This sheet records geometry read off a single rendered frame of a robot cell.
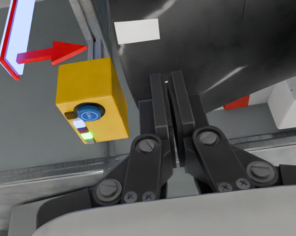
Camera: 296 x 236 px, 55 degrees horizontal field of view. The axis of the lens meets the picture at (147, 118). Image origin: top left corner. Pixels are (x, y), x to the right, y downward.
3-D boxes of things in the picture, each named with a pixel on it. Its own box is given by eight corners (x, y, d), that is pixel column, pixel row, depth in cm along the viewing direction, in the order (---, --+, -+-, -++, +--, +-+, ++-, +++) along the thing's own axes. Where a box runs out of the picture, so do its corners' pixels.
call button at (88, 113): (103, 113, 52) (103, 121, 51) (82, 116, 52) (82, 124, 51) (97, 100, 49) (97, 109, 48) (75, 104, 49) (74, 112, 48)
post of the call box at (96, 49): (104, 47, 66) (105, 89, 60) (91, 49, 66) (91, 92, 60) (100, 37, 64) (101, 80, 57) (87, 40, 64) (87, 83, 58)
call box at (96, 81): (126, 98, 66) (129, 139, 61) (84, 105, 67) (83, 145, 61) (111, 49, 52) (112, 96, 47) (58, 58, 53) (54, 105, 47)
